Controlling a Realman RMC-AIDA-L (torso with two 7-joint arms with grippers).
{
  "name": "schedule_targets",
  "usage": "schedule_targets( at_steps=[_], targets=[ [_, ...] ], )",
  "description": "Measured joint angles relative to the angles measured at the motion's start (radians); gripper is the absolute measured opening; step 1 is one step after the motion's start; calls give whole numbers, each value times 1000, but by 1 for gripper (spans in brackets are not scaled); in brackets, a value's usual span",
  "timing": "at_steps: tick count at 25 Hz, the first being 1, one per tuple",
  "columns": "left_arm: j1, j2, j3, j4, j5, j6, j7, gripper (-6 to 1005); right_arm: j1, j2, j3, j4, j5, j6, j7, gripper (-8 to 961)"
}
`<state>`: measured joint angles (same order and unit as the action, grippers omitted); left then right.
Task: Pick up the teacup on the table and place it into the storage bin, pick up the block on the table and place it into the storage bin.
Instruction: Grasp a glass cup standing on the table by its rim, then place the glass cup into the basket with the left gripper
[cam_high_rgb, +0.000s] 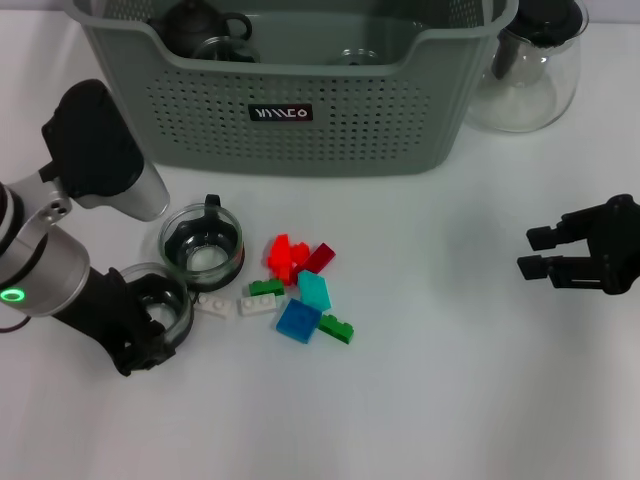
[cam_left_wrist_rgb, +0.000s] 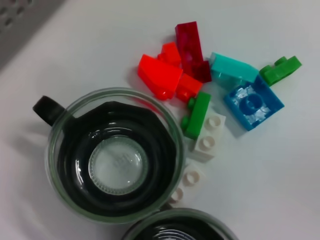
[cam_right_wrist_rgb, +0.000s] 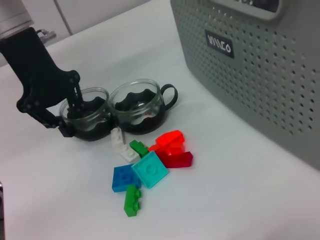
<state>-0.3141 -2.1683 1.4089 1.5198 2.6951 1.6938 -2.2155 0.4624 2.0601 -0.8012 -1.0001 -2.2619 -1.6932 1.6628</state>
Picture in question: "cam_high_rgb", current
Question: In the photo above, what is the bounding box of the glass carafe black lid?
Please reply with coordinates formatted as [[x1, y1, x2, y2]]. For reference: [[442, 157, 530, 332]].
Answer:
[[464, 0, 590, 134]]

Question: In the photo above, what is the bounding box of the teal building brick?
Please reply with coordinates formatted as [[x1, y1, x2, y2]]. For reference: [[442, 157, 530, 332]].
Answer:
[[297, 269, 333, 311]]

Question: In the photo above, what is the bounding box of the dark red building brick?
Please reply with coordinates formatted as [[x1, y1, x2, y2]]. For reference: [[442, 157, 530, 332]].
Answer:
[[299, 242, 336, 276]]

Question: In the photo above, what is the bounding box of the green building brick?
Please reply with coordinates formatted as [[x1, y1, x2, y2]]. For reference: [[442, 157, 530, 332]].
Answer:
[[318, 314, 356, 346], [248, 279, 286, 298]]

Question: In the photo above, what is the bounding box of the white two-stud building plate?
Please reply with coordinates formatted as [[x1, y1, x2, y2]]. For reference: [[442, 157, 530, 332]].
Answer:
[[237, 293, 279, 317], [192, 293, 236, 320]]

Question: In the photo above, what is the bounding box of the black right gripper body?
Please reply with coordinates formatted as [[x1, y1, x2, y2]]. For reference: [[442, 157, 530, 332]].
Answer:
[[591, 193, 640, 297]]

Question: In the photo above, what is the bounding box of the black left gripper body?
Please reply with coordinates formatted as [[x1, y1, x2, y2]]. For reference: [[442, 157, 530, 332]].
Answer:
[[53, 267, 152, 375]]

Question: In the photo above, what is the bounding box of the blue square building plate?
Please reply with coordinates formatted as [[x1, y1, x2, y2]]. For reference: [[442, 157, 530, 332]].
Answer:
[[274, 298, 322, 345]]

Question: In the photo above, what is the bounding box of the glass teacup black sleeve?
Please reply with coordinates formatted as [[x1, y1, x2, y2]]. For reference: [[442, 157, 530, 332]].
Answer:
[[107, 262, 195, 351], [192, 34, 262, 64], [327, 47, 382, 67], [158, 193, 246, 294]]

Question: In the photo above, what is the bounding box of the thin dark left arm cable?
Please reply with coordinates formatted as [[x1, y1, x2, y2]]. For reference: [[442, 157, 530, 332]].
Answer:
[[0, 317, 30, 338]]

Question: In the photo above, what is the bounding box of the bright red building brick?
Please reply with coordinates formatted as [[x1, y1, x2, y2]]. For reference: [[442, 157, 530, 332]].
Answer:
[[267, 233, 314, 286]]

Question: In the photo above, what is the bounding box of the grey-green perforated storage bin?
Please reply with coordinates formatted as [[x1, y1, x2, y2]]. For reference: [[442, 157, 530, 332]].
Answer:
[[69, 0, 521, 177]]

